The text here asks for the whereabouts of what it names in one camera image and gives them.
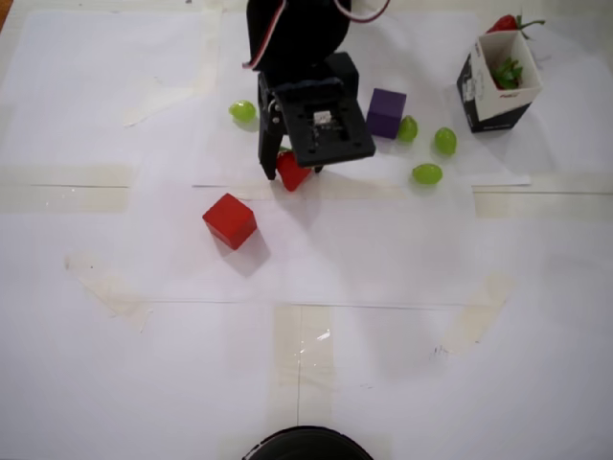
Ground white and black cardboard box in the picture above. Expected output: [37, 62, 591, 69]
[454, 31, 544, 134]

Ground red wooden cube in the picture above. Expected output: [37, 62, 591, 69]
[201, 193, 259, 251]

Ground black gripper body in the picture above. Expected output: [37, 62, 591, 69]
[258, 52, 360, 109]

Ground red white black servo cable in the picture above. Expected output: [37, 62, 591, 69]
[240, 0, 290, 73]
[333, 0, 393, 25]

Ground green plastic grape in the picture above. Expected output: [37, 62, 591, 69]
[412, 162, 443, 186]
[228, 100, 258, 123]
[397, 115, 420, 144]
[433, 126, 458, 156]

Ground black round object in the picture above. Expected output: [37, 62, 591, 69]
[241, 425, 375, 460]

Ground beige masking tape strip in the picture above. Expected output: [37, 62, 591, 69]
[438, 272, 517, 355]
[0, 165, 134, 215]
[64, 248, 152, 334]
[472, 172, 613, 220]
[273, 305, 335, 430]

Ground red plastic strawberry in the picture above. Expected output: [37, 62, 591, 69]
[275, 146, 315, 193]
[491, 57, 525, 91]
[486, 13, 547, 42]

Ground purple wooden cube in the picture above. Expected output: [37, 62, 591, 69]
[366, 87, 408, 141]

